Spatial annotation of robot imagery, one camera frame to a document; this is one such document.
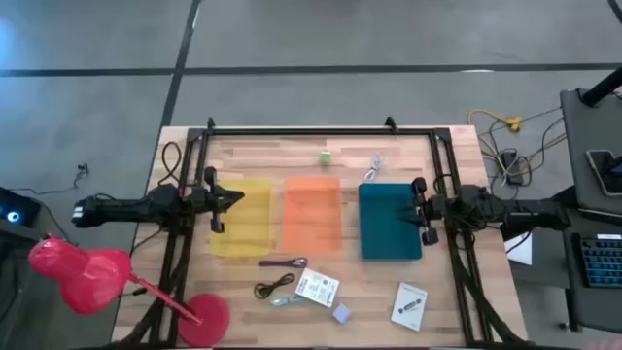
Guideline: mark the backlit black keyboard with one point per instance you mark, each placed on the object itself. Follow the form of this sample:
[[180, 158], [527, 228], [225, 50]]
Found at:
[[602, 262]]

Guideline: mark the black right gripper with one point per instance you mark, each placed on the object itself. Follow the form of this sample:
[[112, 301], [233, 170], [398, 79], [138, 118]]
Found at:
[[427, 211]]

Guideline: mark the black pole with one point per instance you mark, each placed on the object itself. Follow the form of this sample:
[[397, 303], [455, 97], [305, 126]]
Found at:
[[602, 87]]

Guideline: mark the red desk lamp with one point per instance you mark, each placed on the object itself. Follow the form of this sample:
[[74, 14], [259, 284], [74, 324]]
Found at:
[[87, 277]]

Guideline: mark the black power adapter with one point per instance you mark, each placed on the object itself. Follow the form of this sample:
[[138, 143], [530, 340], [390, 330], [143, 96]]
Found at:
[[511, 163]]

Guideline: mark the black device with blue light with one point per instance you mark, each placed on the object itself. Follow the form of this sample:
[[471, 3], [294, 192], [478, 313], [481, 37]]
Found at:
[[24, 209]]

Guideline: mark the teal plastic bin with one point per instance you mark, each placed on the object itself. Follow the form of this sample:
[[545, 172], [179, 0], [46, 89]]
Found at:
[[384, 233]]

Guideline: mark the white printed card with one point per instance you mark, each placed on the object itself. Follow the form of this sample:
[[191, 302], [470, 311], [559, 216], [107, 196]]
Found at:
[[317, 288]]

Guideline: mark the black smartphone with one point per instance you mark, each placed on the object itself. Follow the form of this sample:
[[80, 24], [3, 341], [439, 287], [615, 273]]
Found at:
[[602, 170]]

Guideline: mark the small green cube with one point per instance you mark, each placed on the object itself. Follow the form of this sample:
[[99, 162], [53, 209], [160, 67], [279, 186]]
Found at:
[[325, 158]]

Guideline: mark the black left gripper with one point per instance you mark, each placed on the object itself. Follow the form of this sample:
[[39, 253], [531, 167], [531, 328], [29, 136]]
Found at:
[[214, 201]]

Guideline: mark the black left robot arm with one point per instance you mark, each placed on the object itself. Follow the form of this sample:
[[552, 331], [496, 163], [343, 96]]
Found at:
[[126, 209]]

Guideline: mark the white paper sheet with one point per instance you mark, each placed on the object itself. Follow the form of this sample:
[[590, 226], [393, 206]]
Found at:
[[522, 250]]

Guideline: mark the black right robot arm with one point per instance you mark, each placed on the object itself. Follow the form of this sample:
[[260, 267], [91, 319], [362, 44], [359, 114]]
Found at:
[[486, 206]]

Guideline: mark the orange translucent plastic bin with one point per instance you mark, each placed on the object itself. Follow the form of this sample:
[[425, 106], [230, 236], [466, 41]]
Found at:
[[312, 214]]

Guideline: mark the small lavender cube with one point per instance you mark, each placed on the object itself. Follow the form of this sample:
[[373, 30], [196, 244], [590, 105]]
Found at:
[[341, 313]]

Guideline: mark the white instruction booklet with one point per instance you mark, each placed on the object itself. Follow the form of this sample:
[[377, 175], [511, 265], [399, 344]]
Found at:
[[409, 306]]

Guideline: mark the small silver metal tool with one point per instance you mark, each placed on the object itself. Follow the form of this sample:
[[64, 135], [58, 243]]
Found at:
[[286, 301]]

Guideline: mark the yellow translucent plastic bin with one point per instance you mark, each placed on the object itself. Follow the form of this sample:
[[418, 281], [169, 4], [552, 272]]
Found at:
[[243, 228]]

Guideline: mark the purple pen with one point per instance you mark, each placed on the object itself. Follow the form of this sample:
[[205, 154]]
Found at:
[[279, 263]]

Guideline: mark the black metal rig frame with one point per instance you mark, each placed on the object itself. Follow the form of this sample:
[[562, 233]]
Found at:
[[316, 131]]

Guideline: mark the grey workstation desk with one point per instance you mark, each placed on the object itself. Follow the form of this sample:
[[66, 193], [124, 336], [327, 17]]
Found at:
[[576, 131]]

